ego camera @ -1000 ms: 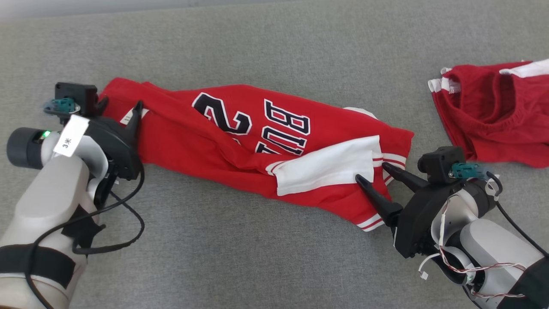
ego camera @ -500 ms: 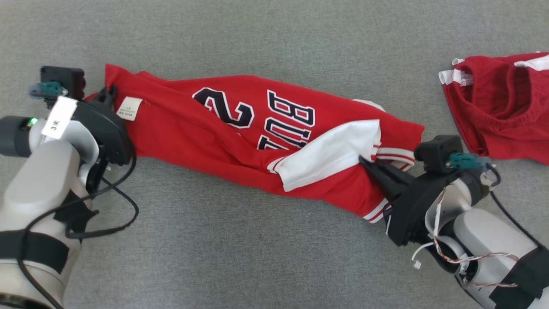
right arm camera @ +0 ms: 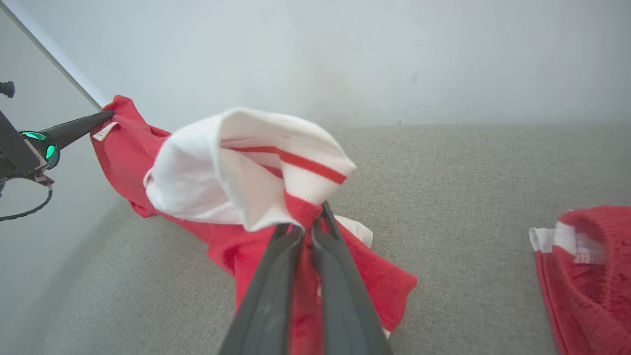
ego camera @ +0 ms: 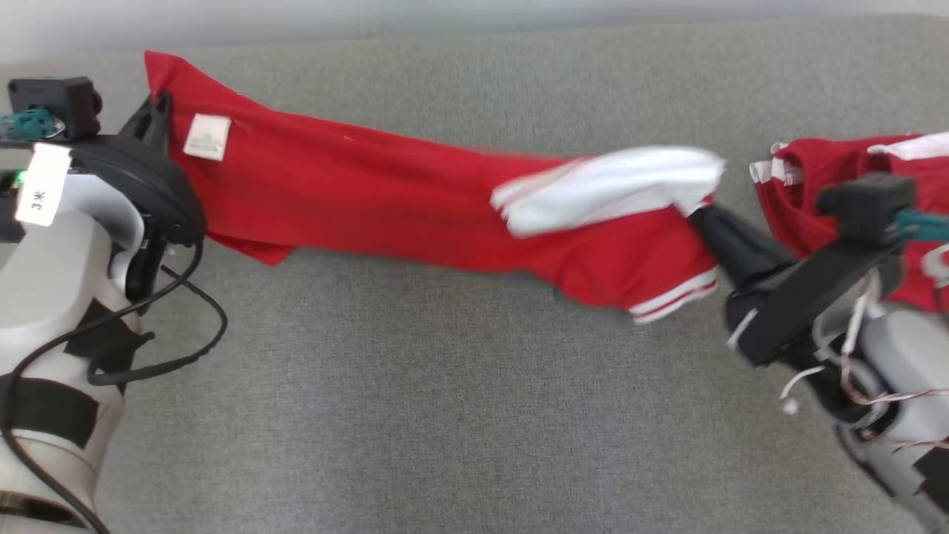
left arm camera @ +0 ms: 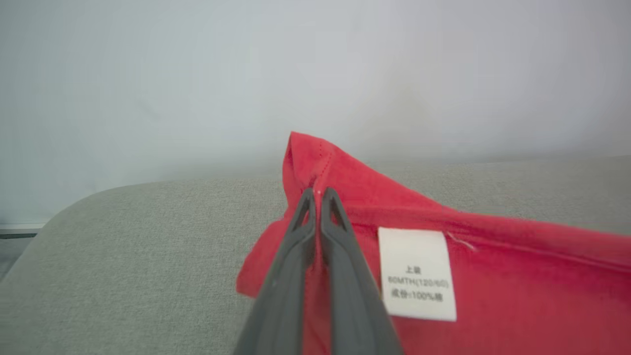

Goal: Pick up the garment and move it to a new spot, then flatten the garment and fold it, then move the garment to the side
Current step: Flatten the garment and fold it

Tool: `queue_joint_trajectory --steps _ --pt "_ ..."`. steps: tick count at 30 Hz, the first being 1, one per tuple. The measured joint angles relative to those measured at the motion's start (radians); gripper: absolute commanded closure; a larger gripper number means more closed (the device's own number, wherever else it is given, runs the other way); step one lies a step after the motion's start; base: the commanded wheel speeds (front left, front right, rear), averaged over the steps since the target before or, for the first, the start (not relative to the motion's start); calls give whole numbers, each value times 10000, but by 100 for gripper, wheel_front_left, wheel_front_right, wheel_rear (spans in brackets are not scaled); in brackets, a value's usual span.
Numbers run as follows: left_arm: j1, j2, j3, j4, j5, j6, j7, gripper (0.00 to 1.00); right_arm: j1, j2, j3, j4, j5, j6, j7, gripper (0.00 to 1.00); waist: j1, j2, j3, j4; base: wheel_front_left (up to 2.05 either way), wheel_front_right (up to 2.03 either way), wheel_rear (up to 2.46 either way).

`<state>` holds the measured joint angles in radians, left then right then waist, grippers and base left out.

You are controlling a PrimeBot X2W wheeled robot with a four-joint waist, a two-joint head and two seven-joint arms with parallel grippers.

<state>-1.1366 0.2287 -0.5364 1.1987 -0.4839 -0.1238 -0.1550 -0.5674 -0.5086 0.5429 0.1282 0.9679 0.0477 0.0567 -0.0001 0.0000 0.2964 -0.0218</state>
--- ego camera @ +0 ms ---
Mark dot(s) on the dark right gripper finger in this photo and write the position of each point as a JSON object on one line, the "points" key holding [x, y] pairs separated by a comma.
{"points": [[741, 248]]}

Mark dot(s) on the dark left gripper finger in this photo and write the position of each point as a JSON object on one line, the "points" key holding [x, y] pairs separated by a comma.
{"points": [[152, 122]]}

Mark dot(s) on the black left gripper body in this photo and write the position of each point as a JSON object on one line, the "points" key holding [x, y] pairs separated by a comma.
{"points": [[163, 193]]}

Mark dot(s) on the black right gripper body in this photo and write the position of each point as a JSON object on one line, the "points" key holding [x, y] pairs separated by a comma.
{"points": [[793, 297]]}

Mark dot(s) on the red shorts with white stripes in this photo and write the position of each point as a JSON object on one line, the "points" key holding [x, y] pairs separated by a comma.
{"points": [[808, 185]]}

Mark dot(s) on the red white basketball jersey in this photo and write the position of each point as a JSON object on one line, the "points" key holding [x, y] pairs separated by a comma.
{"points": [[371, 193]]}

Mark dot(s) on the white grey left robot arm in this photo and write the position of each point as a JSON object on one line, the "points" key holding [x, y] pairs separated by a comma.
{"points": [[44, 297]]}

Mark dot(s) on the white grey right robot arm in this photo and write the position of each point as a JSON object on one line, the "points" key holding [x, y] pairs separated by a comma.
{"points": [[904, 356]]}

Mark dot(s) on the white paper label tag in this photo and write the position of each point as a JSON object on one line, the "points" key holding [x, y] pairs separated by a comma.
{"points": [[44, 185]]}

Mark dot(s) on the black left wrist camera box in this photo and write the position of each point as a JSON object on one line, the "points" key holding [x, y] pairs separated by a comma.
{"points": [[55, 100]]}

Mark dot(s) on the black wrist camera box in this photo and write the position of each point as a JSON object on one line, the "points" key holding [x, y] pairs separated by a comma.
{"points": [[55, 100], [867, 208]]}

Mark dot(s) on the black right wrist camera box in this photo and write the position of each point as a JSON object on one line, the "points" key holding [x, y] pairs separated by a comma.
{"points": [[867, 208]]}

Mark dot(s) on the teal left camera connector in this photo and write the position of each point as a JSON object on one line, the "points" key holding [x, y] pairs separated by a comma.
{"points": [[26, 124]]}

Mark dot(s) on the teal camera connector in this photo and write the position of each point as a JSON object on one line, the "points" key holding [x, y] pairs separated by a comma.
{"points": [[923, 224], [26, 124]]}

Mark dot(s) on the teal right camera connector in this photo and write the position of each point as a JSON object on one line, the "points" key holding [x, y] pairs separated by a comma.
{"points": [[923, 224]]}

